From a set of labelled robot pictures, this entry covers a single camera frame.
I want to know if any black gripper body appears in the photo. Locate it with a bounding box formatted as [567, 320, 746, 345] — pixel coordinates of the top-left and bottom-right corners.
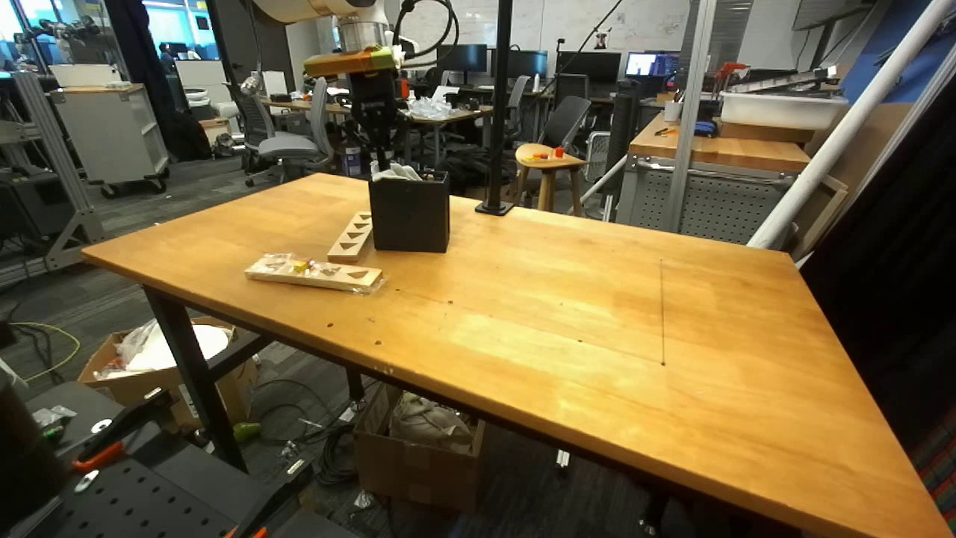
[340, 69, 407, 145]

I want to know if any black basket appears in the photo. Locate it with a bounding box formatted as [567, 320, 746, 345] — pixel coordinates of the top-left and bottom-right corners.
[367, 169, 455, 255]

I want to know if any wooden board with triangle cutouts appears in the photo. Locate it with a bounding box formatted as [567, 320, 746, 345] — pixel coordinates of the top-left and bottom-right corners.
[325, 209, 376, 266]

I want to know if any grey office chair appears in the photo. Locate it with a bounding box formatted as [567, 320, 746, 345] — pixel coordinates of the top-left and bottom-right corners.
[225, 76, 338, 190]

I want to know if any black vertical pole stand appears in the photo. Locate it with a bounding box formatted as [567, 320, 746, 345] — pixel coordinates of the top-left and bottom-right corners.
[474, 0, 519, 218]

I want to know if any wooden puzzle board with pieces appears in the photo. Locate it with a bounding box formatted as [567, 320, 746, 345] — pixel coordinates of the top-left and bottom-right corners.
[241, 252, 389, 300]

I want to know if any round wooden stool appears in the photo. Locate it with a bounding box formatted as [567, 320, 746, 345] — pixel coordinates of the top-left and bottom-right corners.
[515, 142, 589, 215]

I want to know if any dark office chair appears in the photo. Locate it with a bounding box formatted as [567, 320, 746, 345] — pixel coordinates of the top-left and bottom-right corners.
[538, 93, 594, 155]

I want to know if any white cabinet on wheels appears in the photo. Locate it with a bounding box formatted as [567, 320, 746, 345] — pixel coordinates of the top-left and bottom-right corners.
[49, 63, 174, 197]

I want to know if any lit computer monitor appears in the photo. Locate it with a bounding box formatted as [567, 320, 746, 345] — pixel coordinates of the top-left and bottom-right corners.
[622, 48, 683, 84]

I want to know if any black table leg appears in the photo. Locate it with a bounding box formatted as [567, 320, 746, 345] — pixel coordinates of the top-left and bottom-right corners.
[144, 287, 252, 474]

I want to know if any grey vertical pillar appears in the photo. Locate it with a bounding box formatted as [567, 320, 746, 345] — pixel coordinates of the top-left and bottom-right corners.
[664, 0, 721, 233]

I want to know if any brown cardboard box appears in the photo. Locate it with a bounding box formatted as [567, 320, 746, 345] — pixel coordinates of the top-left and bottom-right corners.
[352, 387, 491, 517]

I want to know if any cardboard box with white bag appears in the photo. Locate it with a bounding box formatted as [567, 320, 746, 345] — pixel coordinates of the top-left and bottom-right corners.
[74, 320, 256, 432]

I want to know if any wooden top workbench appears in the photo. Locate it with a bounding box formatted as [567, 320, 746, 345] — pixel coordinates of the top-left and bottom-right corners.
[613, 116, 815, 245]

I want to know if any grey metal rack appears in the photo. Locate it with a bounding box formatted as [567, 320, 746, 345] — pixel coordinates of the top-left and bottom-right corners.
[0, 69, 108, 293]

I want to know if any white plastic bin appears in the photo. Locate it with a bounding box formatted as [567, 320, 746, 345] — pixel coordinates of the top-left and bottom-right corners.
[716, 88, 852, 131]

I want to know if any black pegboard panel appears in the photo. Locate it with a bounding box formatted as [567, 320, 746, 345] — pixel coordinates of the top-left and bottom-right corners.
[28, 442, 302, 538]

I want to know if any white diagonal pole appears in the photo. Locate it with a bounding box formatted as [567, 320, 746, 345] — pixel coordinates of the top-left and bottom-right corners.
[743, 0, 956, 252]

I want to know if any orange green wrist mount plate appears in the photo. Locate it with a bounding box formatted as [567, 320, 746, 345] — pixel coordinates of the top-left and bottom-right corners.
[302, 46, 401, 82]

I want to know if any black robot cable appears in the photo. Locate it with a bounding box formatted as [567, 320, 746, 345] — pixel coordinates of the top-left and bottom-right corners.
[391, 0, 467, 57]

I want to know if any orange handled tool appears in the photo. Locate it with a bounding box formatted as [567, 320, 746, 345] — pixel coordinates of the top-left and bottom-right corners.
[69, 439, 131, 475]

